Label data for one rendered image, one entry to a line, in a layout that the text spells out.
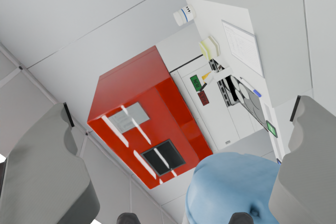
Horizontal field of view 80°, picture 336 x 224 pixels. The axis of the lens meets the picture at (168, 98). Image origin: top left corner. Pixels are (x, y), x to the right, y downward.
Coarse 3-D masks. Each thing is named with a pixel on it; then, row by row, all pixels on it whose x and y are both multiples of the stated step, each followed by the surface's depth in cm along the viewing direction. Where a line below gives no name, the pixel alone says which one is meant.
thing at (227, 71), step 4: (228, 68) 90; (212, 72) 93; (216, 72) 94; (220, 72) 90; (224, 72) 90; (228, 72) 90; (232, 72) 91; (208, 76) 92; (212, 76) 92; (216, 76) 90; (220, 76) 90; (224, 76) 91; (204, 80) 91; (208, 80) 91; (216, 80) 91; (208, 84) 92
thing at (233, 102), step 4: (216, 64) 125; (220, 68) 127; (224, 80) 132; (224, 84) 134; (228, 88) 136; (228, 92) 137; (228, 96) 139; (232, 100) 141; (236, 100) 142; (232, 104) 143
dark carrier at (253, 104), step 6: (234, 78) 118; (234, 90) 132; (240, 90) 119; (246, 90) 108; (252, 96) 104; (246, 102) 120; (252, 102) 109; (258, 102) 100; (252, 108) 114; (258, 108) 105; (258, 114) 110; (258, 120) 115; (264, 120) 105; (264, 126) 110
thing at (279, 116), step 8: (296, 96) 68; (264, 104) 75; (280, 104) 68; (288, 104) 69; (264, 112) 79; (272, 112) 71; (280, 112) 70; (288, 112) 71; (272, 120) 75; (280, 120) 72; (288, 120) 73; (280, 128) 74; (288, 128) 75; (272, 136) 85; (280, 136) 76; (288, 136) 77; (272, 144) 91; (280, 144) 81; (280, 152) 86; (288, 152) 82; (280, 160) 92
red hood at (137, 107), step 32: (128, 64) 173; (160, 64) 141; (96, 96) 150; (128, 96) 125; (160, 96) 125; (96, 128) 127; (128, 128) 131; (160, 128) 137; (192, 128) 142; (128, 160) 145; (160, 160) 151; (192, 160) 158
